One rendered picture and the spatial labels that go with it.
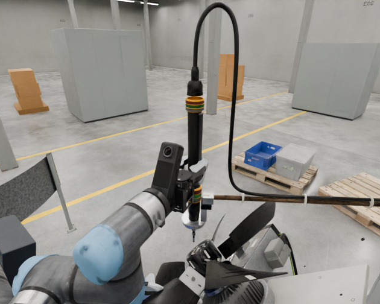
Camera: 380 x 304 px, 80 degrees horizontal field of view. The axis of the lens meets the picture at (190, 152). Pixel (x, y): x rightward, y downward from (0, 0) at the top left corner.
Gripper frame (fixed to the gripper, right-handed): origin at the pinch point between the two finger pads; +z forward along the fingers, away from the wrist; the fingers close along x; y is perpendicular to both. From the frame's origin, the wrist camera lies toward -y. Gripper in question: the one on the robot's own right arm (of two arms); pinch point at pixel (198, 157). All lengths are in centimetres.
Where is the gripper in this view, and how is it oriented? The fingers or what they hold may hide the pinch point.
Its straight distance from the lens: 59.6
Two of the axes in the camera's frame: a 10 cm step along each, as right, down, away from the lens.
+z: 4.9, -3.8, 7.9
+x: 8.7, 2.1, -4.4
